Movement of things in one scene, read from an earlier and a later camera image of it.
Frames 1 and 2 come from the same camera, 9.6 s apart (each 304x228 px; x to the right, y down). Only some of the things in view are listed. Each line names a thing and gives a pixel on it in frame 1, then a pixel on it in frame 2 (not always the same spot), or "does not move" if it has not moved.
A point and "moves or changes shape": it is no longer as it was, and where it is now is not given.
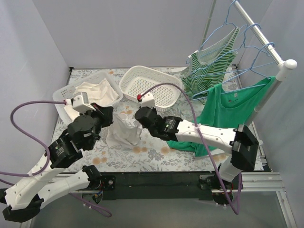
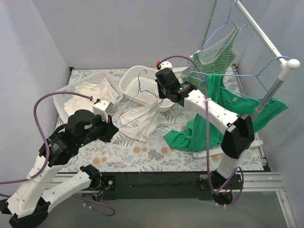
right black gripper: (142, 116) → (161, 79)
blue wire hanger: (239, 48) → (139, 90)
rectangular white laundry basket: (66, 92) does not move
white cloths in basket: (98, 92) does not move
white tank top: (125, 129) moves or changes shape
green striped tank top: (207, 68) does not move
